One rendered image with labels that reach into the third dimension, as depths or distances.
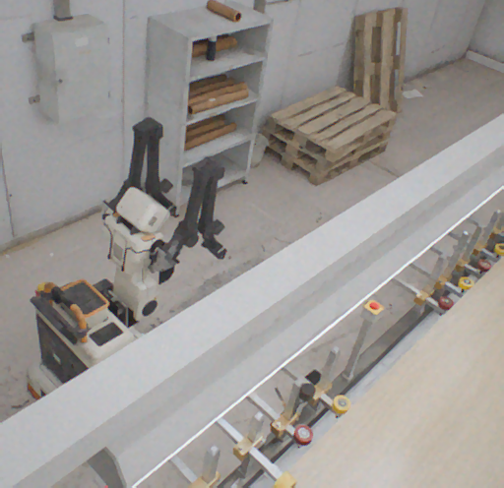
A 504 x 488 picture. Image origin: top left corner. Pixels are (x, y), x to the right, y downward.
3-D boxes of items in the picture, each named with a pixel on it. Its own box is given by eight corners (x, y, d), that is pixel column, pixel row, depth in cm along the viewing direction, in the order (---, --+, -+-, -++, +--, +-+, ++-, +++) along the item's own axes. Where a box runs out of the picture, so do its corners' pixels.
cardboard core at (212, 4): (207, -1, 442) (234, 12, 428) (215, -3, 447) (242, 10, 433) (206, 10, 447) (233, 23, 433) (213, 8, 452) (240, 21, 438)
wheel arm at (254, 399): (229, 385, 268) (230, 379, 265) (234, 381, 270) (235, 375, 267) (301, 450, 248) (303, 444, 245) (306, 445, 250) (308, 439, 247)
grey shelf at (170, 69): (142, 193, 514) (147, 17, 418) (215, 161, 570) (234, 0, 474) (175, 217, 493) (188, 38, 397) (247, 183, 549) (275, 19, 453)
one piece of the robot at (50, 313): (85, 356, 280) (64, 337, 261) (44, 314, 296) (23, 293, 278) (102, 339, 283) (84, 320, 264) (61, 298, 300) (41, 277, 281)
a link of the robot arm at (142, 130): (130, 118, 281) (143, 127, 276) (152, 115, 291) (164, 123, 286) (118, 197, 304) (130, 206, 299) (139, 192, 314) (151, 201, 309)
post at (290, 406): (274, 445, 269) (293, 381, 239) (279, 440, 271) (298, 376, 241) (280, 450, 267) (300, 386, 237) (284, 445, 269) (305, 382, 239)
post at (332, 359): (308, 412, 284) (330, 348, 254) (312, 408, 286) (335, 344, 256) (313, 417, 282) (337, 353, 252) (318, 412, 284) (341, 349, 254)
